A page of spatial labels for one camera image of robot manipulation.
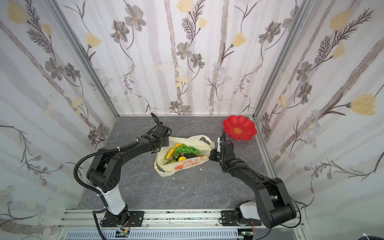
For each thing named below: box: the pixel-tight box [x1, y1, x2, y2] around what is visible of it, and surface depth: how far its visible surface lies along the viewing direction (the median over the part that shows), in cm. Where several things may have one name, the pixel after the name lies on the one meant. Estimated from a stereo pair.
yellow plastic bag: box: [154, 135, 215, 177], surface depth 89 cm
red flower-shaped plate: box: [223, 115, 258, 141], surface depth 116 cm
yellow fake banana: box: [166, 143, 183, 160], surface depth 98 cm
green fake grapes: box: [173, 144, 201, 159], surface depth 95 cm
